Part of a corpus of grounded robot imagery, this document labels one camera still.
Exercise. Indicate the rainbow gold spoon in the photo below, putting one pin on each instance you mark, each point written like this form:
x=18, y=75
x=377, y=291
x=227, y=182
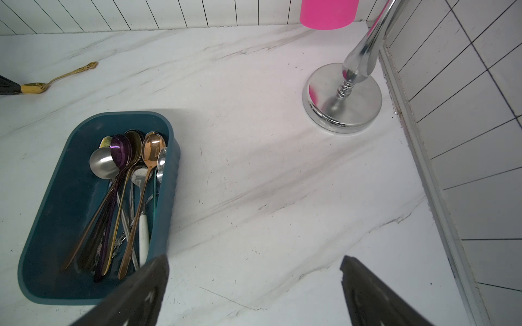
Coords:
x=105, y=142

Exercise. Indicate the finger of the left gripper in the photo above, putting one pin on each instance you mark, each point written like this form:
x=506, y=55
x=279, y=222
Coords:
x=9, y=87

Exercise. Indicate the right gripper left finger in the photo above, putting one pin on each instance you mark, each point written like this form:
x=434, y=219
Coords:
x=137, y=301

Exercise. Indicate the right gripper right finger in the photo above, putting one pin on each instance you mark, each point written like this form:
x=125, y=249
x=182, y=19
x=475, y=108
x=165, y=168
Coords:
x=370, y=301

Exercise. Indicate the teal plastic storage box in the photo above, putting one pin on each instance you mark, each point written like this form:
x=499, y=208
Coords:
x=71, y=199

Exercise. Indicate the pink upside-down wine glass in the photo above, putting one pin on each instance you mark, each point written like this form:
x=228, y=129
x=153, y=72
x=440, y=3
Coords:
x=326, y=15

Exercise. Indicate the large silver spoon front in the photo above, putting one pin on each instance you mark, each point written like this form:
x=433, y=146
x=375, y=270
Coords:
x=103, y=166

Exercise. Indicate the rose gold spoon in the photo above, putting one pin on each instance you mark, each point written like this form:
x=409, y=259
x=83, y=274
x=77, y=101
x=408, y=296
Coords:
x=150, y=150

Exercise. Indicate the small gold ornate spoon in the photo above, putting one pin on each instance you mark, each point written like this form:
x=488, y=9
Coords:
x=38, y=87

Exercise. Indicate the chrome glass holder stand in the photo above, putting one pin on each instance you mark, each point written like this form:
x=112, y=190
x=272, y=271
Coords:
x=343, y=97

